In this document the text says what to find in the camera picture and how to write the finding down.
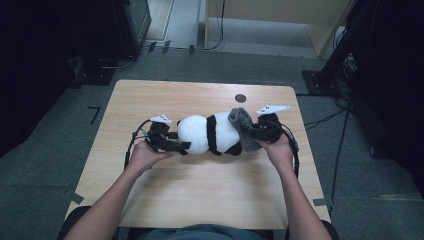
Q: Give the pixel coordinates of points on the dark curtain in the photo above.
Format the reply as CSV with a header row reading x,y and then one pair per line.
x,y
393,83
30,66

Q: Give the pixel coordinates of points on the dark cabinet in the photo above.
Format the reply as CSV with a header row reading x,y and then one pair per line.
x,y
133,26

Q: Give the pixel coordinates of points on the grey floor tape strip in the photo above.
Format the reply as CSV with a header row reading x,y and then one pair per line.
x,y
321,201

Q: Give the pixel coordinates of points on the panda plush toy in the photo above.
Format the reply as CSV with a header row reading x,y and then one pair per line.
x,y
195,133

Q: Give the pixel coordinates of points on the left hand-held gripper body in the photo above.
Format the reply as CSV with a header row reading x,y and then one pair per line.
x,y
158,136

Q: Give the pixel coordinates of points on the black metal stand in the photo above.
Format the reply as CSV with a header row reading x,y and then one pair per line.
x,y
333,63

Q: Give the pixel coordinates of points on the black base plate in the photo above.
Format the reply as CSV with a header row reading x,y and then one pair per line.
x,y
95,76

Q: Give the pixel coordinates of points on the person's blue-grey shirt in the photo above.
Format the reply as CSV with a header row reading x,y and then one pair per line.
x,y
200,233

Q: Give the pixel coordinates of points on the round grey table grommet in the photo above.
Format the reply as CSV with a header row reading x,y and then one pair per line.
x,y
240,98

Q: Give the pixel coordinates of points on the grey cloth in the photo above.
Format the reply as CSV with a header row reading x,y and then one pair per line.
x,y
243,126

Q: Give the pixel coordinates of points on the beige wooden cabinet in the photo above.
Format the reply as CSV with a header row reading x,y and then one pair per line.
x,y
283,10

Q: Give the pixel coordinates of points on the person's right hand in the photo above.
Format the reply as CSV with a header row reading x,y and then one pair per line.
x,y
280,153

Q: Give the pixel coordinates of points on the person's left hand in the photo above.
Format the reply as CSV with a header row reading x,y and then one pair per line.
x,y
143,158

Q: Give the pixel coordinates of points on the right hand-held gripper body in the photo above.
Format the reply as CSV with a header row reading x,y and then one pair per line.
x,y
271,128

